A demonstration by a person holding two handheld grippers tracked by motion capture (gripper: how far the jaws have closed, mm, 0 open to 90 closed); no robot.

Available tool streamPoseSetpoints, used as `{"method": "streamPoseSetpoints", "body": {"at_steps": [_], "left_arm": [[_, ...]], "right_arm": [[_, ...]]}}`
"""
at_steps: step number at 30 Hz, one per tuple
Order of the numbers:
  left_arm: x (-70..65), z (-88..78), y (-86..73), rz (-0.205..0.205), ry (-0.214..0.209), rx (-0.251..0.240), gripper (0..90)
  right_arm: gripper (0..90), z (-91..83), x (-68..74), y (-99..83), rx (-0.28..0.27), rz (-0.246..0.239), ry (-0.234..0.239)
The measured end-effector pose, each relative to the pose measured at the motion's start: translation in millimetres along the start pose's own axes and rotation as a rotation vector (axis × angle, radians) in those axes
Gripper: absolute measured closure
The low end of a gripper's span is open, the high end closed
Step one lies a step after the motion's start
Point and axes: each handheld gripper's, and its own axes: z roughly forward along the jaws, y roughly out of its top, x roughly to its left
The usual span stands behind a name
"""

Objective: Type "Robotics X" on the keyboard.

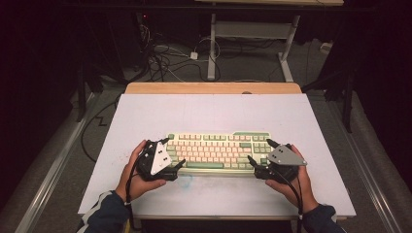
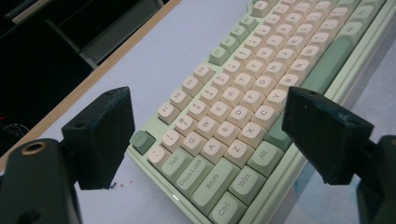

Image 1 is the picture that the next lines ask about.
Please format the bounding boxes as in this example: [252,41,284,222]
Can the person's left hand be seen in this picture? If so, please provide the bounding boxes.
[115,139,168,204]

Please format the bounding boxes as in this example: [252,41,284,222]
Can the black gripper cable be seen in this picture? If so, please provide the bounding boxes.
[123,154,144,232]
[269,166,306,233]

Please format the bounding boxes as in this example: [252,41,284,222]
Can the wooden table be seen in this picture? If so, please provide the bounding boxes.
[117,82,348,233]

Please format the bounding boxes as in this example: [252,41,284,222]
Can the aluminium floor rail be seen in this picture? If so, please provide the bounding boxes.
[14,91,99,233]
[319,91,403,233]

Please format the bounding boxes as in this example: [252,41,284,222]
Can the small white box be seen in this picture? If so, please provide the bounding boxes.
[319,41,334,54]

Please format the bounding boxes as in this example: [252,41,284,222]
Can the person's right hand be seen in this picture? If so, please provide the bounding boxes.
[264,144,321,215]

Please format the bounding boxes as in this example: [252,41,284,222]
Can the black stand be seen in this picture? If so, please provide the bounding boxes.
[75,62,130,123]
[300,62,357,134]

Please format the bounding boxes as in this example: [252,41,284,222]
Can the tangle of floor cables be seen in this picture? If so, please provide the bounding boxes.
[137,22,224,83]

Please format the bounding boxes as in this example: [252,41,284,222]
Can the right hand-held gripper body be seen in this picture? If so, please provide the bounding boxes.
[254,143,308,185]

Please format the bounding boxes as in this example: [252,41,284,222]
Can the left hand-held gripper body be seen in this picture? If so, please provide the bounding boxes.
[135,139,179,183]

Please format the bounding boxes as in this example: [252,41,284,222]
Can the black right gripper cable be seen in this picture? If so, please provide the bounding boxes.
[269,166,306,233]

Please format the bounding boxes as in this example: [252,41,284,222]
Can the white-framed desk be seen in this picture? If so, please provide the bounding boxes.
[193,0,345,83]

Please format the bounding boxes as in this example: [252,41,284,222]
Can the long black floor cable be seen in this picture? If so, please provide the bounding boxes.
[80,93,122,163]

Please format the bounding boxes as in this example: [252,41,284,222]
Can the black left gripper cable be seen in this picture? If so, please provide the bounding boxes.
[123,154,144,232]

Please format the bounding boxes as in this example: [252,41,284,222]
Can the white board sheet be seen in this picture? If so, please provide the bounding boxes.
[77,93,358,219]

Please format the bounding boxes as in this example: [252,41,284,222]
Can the cream and green keyboard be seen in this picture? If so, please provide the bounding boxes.
[164,130,275,176]

